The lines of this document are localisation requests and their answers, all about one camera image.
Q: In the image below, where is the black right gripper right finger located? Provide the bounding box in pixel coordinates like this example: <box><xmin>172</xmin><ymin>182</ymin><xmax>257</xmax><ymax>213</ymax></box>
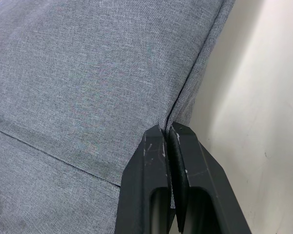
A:
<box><xmin>167</xmin><ymin>122</ymin><xmax>252</xmax><ymax>234</ymax></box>

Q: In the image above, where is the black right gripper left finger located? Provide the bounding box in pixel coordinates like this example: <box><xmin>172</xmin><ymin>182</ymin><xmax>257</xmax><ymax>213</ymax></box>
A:
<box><xmin>116</xmin><ymin>125</ymin><xmax>178</xmax><ymax>234</ymax></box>

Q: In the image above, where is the grey fabric laptop bag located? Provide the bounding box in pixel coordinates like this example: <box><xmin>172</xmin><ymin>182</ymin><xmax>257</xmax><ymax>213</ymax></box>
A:
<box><xmin>0</xmin><ymin>0</ymin><xmax>234</xmax><ymax>234</ymax></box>

